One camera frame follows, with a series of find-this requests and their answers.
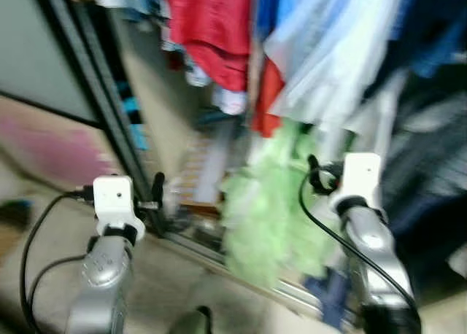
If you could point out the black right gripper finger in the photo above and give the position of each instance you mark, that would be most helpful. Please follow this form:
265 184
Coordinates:
312 166

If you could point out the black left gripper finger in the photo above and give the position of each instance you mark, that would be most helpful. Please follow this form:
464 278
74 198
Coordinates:
157 184

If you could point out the wooden slatted crate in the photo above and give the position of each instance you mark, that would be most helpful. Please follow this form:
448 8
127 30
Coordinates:
201 173

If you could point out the light green fluffy garment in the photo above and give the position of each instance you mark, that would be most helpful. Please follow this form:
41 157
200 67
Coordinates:
259 217

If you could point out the orange red hanging garment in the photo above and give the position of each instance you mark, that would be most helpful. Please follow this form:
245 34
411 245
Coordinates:
268 101

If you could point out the small white garment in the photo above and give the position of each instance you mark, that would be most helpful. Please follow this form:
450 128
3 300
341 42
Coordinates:
230 101

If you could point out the dark grey hanging garment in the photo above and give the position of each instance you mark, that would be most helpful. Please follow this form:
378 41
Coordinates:
430 152

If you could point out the pale blue hanging garment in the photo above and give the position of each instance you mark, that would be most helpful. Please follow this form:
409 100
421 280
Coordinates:
336 49

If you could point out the grey left robot leg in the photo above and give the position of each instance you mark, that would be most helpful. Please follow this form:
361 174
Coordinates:
191 321

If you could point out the bright blue hanging garment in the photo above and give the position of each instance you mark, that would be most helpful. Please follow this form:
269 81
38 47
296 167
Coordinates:
266 6

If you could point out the dark navy hanging garment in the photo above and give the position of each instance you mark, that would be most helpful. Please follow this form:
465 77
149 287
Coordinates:
430 42

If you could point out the grey black-framed wardrobe door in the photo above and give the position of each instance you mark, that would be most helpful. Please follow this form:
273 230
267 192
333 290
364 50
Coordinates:
44 42

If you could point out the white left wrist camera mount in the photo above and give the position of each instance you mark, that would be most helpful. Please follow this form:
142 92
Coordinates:
113 195

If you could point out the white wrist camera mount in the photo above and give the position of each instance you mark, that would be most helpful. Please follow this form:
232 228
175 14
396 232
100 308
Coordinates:
113 195
361 173

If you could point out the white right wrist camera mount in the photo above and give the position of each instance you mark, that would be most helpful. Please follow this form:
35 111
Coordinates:
361 173

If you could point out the metal wardrobe floor rail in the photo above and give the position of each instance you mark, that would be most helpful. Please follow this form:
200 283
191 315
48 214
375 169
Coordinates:
219 255

